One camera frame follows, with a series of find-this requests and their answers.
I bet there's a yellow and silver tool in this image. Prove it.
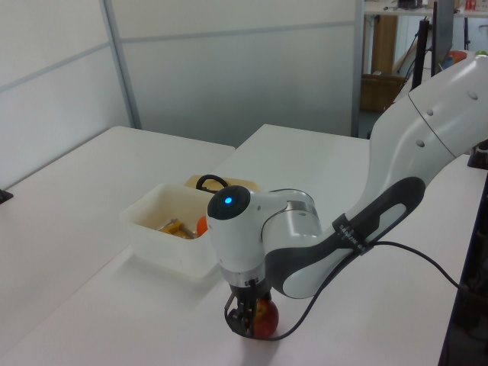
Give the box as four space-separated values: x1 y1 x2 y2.
157 217 197 241

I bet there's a beige lid with black handle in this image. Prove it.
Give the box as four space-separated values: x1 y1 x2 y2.
183 173 261 194

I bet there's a grey partition post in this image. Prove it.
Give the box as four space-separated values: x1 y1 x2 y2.
100 0 143 131
352 0 366 139

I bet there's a black monitor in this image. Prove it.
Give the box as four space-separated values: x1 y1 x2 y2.
432 0 455 76

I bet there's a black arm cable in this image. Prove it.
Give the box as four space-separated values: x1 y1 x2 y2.
243 239 464 342

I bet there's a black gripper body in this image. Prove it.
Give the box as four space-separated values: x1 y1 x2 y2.
228 281 273 306

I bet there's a wooden cabinet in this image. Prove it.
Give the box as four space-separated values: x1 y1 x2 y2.
371 14 398 75

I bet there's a black monitor stand pole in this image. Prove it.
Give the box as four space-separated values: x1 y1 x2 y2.
410 18 432 92

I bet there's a white plastic container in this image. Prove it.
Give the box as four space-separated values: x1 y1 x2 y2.
119 182 223 283

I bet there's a black cable strap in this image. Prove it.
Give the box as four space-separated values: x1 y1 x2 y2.
331 213 374 255

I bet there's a red apple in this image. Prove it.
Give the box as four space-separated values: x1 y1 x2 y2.
252 298 281 339

